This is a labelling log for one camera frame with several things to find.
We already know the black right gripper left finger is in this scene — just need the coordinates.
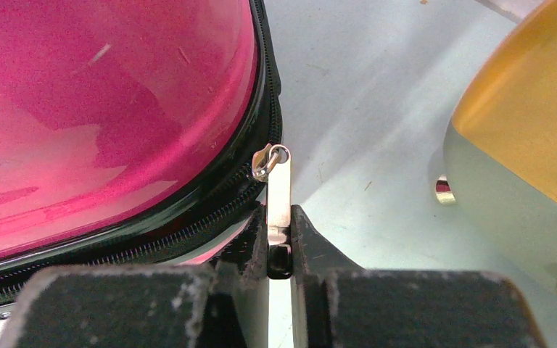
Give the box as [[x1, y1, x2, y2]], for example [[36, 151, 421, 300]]
[[0, 207, 268, 347]]

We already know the pink and teal kids suitcase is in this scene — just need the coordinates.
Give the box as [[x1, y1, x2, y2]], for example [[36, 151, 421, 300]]
[[0, 1, 282, 321]]

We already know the beige orange round storage box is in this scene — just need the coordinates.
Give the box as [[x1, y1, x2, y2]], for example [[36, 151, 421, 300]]
[[443, 1, 557, 295]]

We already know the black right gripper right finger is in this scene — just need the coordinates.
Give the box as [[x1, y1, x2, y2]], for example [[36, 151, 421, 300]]
[[290, 205, 546, 347]]

